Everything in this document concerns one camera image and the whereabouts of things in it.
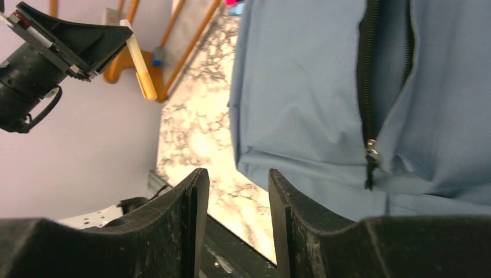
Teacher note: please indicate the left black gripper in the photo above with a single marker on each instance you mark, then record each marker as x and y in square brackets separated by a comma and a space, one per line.
[80, 50]

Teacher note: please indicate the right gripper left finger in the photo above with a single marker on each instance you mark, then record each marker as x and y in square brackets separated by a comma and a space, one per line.
[39, 247]

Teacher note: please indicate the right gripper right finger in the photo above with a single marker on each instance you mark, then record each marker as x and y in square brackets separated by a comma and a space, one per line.
[312, 241]

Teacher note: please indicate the orange highlighter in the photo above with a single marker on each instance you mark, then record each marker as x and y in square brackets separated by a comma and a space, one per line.
[139, 61]

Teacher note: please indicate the blue backpack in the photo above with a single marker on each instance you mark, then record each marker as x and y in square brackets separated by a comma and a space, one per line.
[368, 107]

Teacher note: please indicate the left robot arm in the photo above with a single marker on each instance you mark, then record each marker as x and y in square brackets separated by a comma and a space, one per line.
[30, 88]

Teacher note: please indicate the wooden shelf rack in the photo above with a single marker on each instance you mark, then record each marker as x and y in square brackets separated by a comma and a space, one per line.
[187, 23]

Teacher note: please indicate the pink black highlighter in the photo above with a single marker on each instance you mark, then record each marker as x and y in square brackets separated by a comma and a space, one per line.
[232, 2]

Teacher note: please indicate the blue highlighter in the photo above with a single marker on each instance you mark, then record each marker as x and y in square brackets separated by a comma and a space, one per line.
[236, 10]

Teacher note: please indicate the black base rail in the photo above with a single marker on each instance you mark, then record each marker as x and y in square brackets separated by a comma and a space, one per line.
[230, 253]

